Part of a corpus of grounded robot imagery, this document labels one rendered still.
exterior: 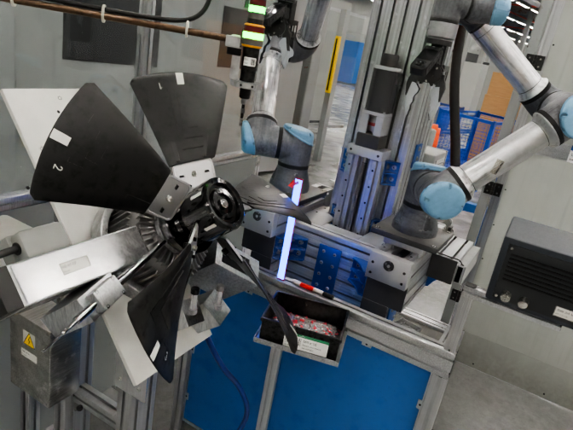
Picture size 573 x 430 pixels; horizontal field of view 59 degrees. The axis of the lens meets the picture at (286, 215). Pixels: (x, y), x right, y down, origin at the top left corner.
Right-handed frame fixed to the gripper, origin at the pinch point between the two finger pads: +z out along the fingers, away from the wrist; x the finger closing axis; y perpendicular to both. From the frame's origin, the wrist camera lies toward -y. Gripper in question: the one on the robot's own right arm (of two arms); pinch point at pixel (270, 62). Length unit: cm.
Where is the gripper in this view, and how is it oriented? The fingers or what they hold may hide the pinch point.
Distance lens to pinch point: 167.8
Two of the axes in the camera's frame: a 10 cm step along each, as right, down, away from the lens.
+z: -1.7, 9.3, 3.3
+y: 4.9, -2.1, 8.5
